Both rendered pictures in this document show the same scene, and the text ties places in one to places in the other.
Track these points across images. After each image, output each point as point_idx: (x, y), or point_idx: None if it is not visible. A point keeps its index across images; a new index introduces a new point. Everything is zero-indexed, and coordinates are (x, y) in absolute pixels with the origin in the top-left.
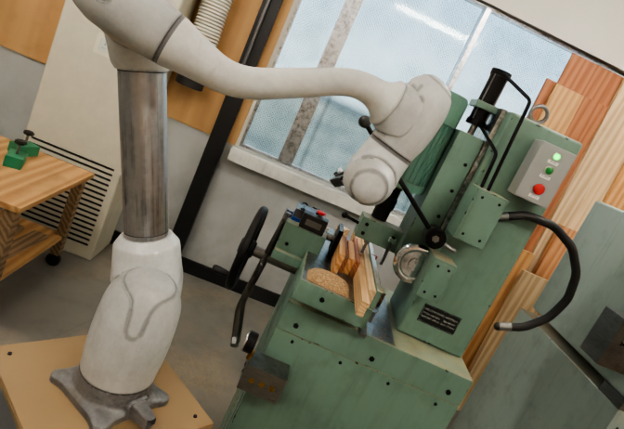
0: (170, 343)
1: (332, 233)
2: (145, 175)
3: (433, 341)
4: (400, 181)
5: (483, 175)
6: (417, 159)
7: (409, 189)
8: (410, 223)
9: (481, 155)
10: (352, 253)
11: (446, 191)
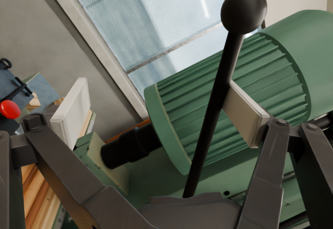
0: None
1: (50, 102)
2: None
3: None
4: (194, 184)
5: (282, 208)
6: (231, 141)
7: (182, 171)
8: (147, 197)
9: (293, 176)
10: (32, 194)
11: (220, 190)
